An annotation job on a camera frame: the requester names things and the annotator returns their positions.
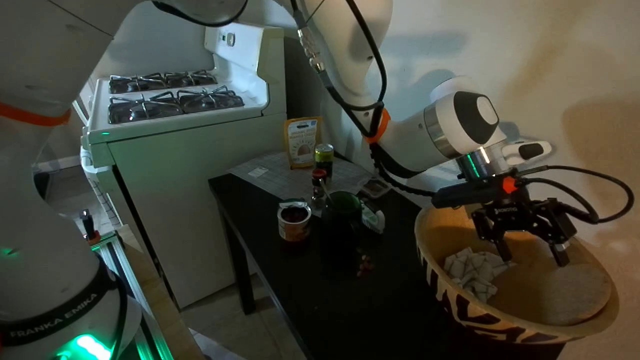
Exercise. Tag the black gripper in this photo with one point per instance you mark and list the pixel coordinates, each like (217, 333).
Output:
(526, 216)

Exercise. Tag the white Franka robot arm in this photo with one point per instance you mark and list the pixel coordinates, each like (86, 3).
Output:
(40, 267)

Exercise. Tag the zebra pattern wooden bowl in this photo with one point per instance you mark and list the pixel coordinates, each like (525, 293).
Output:
(461, 230)

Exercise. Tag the white checked dish cloth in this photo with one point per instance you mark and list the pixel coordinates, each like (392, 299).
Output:
(477, 271)

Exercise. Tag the small white green box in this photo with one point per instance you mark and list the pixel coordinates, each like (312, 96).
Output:
(375, 221)

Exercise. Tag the dark square card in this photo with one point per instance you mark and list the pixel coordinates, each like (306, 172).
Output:
(375, 189)

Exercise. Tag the green glass goblet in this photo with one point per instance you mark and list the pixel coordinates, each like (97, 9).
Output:
(340, 221)

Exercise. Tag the black side table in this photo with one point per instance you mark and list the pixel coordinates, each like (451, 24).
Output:
(333, 307)

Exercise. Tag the small red capped bottle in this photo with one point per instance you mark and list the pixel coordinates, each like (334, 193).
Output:
(321, 191)

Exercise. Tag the grey woven placemat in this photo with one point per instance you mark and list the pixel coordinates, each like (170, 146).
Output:
(286, 176)

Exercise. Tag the white placemat label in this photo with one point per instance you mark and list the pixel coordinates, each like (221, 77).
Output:
(257, 172)

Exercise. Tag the white gas stove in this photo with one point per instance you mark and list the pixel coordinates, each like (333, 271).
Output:
(186, 200)

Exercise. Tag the black stove burner grate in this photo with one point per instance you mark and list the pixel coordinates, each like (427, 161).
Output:
(173, 102)
(161, 80)

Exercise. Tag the aluminium rail robot table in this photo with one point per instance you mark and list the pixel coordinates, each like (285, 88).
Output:
(152, 300)

